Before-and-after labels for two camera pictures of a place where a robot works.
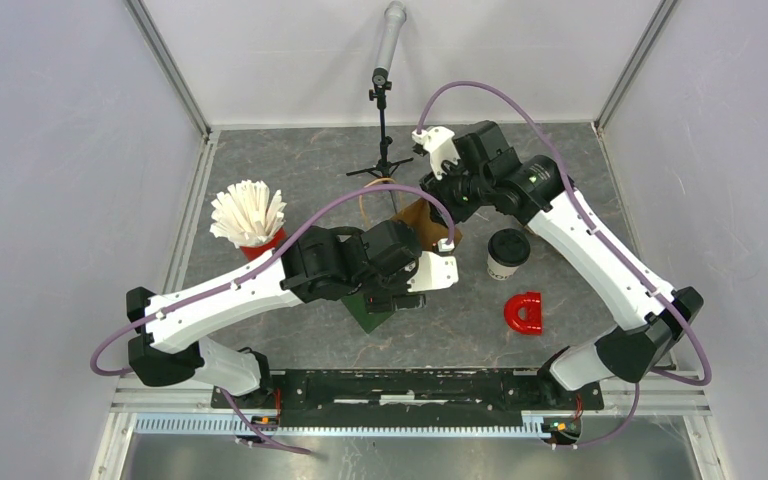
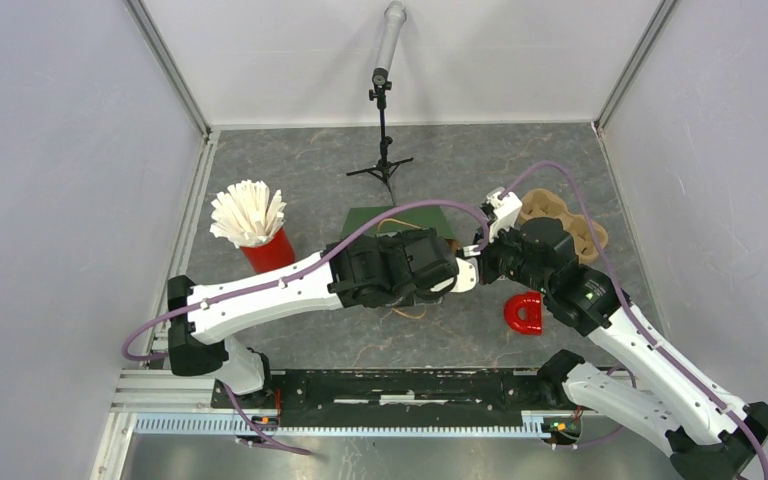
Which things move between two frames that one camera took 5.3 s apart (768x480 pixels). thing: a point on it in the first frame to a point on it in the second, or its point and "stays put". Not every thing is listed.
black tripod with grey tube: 393,21 stays put
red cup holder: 254,251 stays put
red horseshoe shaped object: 523,313 stays put
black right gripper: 430,183 to 487,274
